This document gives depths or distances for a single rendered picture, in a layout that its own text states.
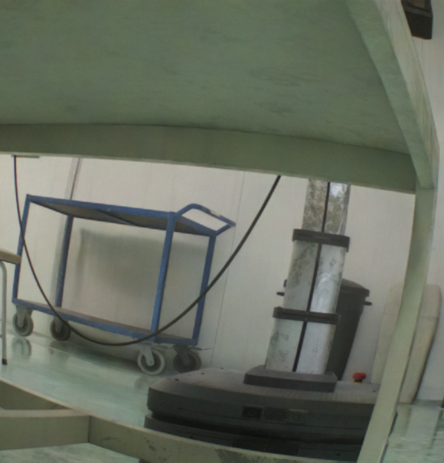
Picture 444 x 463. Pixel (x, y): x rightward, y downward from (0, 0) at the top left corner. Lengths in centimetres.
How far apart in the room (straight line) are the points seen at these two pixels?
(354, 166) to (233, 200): 326
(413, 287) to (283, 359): 51
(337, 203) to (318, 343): 31
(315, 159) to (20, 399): 77
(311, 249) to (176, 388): 45
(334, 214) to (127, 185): 324
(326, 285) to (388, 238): 266
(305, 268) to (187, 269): 295
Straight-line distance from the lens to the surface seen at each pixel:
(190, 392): 142
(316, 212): 167
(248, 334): 442
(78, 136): 151
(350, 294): 380
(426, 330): 383
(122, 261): 475
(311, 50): 88
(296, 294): 164
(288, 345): 163
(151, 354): 394
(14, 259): 278
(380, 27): 60
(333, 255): 164
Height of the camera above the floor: 41
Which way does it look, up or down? 6 degrees up
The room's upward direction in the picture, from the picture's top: 10 degrees clockwise
